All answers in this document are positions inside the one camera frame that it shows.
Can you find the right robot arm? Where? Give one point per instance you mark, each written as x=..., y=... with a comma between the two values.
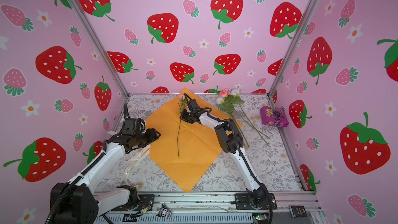
x=231, y=141

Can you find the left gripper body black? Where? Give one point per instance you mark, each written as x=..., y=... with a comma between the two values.
x=144, y=139

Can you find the aluminium corner post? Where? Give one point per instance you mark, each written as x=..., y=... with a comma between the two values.
x=96, y=42
x=306, y=17

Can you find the clear ribbon strip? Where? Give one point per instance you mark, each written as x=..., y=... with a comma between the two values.
x=135, y=161

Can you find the aluminium corner post right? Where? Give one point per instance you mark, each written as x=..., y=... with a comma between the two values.
x=306, y=17

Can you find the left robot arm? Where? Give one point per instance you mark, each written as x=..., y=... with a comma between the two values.
x=77, y=202

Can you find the pale pink fake rose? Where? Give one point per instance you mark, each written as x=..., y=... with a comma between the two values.
x=182, y=105

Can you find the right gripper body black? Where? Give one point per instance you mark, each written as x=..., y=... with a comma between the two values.
x=187, y=116

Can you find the orange wrapping paper sheet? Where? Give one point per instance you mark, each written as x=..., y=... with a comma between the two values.
x=201, y=165

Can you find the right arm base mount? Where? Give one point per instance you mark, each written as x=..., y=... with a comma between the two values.
x=245, y=201

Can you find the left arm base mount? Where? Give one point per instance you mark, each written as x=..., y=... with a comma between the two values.
x=136, y=202

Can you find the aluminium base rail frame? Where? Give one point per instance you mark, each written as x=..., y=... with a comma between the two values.
x=217, y=208

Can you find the white blue fake rose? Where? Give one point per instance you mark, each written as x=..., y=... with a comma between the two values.
x=245, y=121

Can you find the aluminium corner post left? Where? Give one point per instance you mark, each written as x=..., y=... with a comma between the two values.
x=96, y=42

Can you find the purple snack bag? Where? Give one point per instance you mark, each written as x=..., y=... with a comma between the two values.
x=274, y=117

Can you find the small black box right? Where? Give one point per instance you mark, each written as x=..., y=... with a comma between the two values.
x=298, y=211

